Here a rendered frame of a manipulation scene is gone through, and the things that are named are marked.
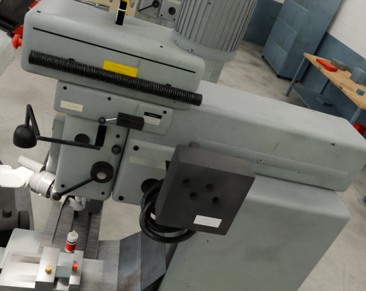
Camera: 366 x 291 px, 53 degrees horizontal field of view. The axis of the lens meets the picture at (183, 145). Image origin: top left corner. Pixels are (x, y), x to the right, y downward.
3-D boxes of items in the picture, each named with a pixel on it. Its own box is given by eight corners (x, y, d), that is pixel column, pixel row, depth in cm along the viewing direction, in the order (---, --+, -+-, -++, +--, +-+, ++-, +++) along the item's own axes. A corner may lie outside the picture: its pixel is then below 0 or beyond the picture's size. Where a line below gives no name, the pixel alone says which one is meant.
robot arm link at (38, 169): (34, 198, 134) (7, 185, 135) (50, 186, 144) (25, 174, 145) (40, 172, 130) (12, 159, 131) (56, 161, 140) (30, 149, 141)
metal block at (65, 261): (55, 276, 130) (56, 265, 127) (57, 262, 135) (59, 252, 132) (69, 278, 132) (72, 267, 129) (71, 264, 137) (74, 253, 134)
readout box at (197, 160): (155, 228, 94) (179, 163, 83) (154, 204, 101) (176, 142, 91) (226, 240, 99) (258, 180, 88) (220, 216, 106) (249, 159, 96)
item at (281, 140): (125, 148, 112) (141, 90, 102) (128, 113, 131) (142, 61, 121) (346, 196, 130) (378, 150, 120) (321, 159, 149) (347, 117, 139)
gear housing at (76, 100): (51, 112, 102) (56, 80, 97) (67, 78, 122) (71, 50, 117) (166, 139, 110) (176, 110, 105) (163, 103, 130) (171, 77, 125)
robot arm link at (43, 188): (64, 196, 128) (34, 182, 129) (60, 216, 133) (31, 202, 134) (82, 178, 139) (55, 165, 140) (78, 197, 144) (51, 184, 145)
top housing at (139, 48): (17, 72, 94) (22, 9, 86) (41, 41, 116) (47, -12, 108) (190, 115, 105) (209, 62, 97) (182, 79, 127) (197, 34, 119)
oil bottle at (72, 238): (64, 252, 150) (67, 233, 144) (66, 244, 153) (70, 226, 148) (74, 253, 151) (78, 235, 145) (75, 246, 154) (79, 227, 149)
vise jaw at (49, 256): (33, 288, 126) (35, 280, 124) (42, 253, 138) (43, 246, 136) (52, 289, 127) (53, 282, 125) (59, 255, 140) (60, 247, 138)
